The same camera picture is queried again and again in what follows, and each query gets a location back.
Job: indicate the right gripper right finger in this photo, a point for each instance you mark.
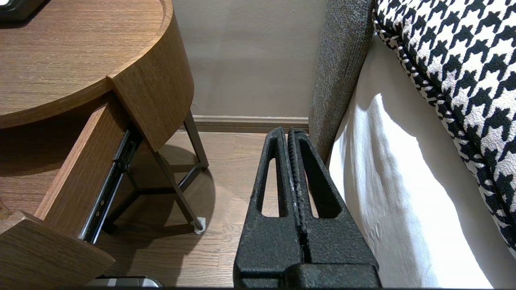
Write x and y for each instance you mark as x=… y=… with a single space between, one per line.
x=338 y=241

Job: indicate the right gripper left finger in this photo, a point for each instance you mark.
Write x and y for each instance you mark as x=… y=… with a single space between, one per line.
x=266 y=249

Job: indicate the curved wooden nightstand drawer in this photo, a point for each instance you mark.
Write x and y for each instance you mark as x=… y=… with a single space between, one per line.
x=80 y=169

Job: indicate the silver robot base edge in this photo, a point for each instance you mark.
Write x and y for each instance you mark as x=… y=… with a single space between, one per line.
x=121 y=282

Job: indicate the white leg foot pad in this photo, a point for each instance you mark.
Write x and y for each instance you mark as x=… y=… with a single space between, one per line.
x=199 y=225

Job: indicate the white bed sheet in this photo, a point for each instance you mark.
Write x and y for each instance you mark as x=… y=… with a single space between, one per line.
x=403 y=181

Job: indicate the dark metal nightstand legs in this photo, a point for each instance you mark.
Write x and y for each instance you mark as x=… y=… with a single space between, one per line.
x=177 y=189

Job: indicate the grey fabric headboard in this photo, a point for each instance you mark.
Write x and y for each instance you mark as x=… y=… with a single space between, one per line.
x=338 y=72

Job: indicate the black white houndstooth pillow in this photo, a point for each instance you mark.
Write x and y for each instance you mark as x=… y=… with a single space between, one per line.
x=463 y=80

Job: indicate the round wooden nightstand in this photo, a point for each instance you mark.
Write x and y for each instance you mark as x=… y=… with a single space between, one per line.
x=60 y=52

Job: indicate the white black telephone base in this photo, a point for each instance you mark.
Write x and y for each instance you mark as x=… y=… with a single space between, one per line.
x=16 y=8

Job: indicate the grey wall baseboard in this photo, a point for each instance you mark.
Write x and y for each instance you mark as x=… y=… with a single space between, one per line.
x=250 y=123

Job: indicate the black drawer slide rail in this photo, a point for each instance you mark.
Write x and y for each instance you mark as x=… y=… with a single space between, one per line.
x=109 y=189

